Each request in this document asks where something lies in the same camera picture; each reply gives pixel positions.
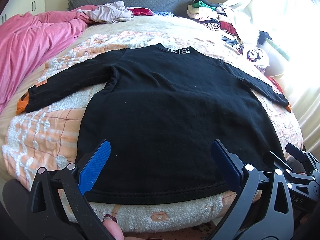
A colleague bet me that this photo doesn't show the black sweater orange cuffs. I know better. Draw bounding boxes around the black sweater orange cuffs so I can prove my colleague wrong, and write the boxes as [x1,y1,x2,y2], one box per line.
[17,44,289,205]

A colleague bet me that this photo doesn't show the pile of folded clothes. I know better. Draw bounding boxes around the pile of folded clothes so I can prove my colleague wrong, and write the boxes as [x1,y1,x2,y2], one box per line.
[187,0,243,46]

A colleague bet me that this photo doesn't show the left hand red nails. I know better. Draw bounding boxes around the left hand red nails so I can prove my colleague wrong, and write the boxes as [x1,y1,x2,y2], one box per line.
[103,214,124,240]

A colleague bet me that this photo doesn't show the floral fabric bag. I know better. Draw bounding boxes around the floral fabric bag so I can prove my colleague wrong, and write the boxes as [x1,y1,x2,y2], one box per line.
[244,47,270,74]

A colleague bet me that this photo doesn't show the beige bed sheet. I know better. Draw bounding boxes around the beige bed sheet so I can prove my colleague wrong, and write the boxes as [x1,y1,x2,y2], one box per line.
[1,16,231,138]

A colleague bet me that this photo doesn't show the pink duvet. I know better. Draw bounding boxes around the pink duvet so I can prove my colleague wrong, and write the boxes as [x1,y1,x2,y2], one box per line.
[1,5,97,109]

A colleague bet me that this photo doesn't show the white curtain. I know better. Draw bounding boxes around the white curtain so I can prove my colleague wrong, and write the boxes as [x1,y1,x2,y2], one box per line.
[224,0,319,154]

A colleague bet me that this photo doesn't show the mauve crumpled garment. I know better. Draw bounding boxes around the mauve crumpled garment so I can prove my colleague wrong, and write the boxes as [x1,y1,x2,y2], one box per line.
[78,1,134,24]

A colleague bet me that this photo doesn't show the red satin pillow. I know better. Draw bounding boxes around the red satin pillow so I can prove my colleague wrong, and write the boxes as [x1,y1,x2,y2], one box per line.
[127,7,153,16]

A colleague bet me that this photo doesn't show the cream wardrobe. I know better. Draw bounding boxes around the cream wardrobe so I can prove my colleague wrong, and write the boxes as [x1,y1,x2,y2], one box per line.
[1,0,45,24]

